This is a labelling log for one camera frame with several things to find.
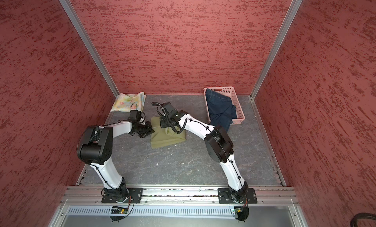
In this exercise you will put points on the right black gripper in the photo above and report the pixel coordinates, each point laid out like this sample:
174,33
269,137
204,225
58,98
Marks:
163,123

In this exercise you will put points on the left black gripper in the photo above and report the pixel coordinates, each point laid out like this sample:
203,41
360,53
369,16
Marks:
150,130

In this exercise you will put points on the olive green skirt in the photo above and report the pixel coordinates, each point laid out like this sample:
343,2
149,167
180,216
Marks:
162,137

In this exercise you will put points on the floral pastel skirt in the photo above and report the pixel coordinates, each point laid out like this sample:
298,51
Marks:
128,102

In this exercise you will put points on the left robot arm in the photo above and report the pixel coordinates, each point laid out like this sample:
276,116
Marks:
95,149

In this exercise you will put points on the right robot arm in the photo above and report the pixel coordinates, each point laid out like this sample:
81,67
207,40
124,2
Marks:
217,142

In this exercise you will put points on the blue denim skirt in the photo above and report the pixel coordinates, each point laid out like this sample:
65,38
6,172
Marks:
221,109

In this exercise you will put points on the pink plastic basket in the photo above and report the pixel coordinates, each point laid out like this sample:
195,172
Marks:
229,92

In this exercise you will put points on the left circuit board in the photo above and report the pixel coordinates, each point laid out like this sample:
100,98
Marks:
119,210

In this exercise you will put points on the circuit board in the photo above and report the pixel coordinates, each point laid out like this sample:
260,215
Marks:
241,210
119,210

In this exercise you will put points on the right circuit board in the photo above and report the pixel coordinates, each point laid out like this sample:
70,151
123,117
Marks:
241,210

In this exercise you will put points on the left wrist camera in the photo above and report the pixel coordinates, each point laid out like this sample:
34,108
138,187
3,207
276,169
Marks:
136,116

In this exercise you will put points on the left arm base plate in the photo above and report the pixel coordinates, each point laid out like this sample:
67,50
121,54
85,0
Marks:
132,195

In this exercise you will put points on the aluminium front rail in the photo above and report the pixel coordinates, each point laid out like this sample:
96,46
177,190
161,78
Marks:
181,195

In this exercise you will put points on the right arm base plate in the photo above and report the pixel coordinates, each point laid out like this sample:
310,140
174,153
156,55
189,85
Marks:
227,195

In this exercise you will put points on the left corner aluminium post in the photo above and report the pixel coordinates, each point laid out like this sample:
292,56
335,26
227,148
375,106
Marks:
76,22

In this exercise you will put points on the corner aluminium post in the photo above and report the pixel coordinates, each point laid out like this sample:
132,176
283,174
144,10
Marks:
76,22
286,24

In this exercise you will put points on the right corner aluminium post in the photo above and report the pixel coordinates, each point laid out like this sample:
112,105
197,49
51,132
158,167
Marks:
286,24

